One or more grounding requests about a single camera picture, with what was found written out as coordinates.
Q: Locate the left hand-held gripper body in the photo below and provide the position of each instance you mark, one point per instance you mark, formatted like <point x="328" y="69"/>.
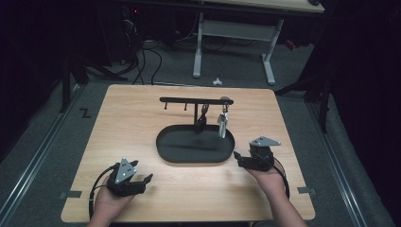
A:
<point x="125" y="171"/>

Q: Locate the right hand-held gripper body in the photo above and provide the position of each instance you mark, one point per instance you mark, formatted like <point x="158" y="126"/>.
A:
<point x="262" y="154"/>

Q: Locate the black key rack with tray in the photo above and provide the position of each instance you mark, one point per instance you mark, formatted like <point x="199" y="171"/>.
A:
<point x="189" y="146"/>

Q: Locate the person's right hand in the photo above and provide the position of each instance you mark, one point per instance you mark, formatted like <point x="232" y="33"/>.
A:
<point x="268" y="181"/>

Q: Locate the person's left hand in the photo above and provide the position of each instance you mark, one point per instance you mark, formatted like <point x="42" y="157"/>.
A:
<point x="108" y="205"/>

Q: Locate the grey tape strip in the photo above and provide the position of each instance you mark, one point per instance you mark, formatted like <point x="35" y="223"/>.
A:
<point x="307" y="190"/>
<point x="72" y="194"/>

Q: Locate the small grey round object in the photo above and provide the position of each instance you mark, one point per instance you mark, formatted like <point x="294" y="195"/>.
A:
<point x="224" y="98"/>

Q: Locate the white paper scrap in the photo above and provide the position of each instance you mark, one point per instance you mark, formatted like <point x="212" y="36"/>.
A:
<point x="217" y="82"/>

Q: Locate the black floor stand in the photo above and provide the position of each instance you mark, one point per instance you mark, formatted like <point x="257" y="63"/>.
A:
<point x="66" y="91"/>
<point x="324" y="104"/>

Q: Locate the small red object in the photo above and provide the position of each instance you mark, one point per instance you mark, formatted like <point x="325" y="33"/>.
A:
<point x="290" y="44"/>

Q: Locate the metal floor rail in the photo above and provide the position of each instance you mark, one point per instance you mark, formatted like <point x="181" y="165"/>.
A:
<point x="339" y="171"/>
<point x="34" y="159"/>

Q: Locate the desk with white frame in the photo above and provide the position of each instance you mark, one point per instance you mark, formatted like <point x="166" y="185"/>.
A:
<point x="236" y="30"/>

